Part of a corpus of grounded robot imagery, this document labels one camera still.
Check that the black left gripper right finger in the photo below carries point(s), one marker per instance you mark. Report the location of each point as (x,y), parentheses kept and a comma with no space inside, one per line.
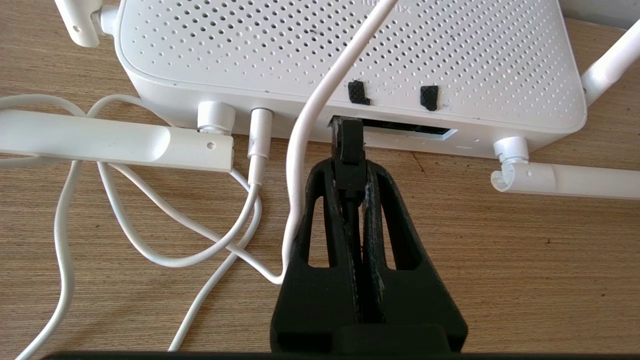
(420,300)

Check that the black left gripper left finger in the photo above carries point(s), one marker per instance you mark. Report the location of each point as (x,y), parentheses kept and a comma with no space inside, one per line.
(300,300)

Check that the white wifi router with antennas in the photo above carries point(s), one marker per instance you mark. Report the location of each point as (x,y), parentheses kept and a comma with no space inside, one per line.
(450,50)

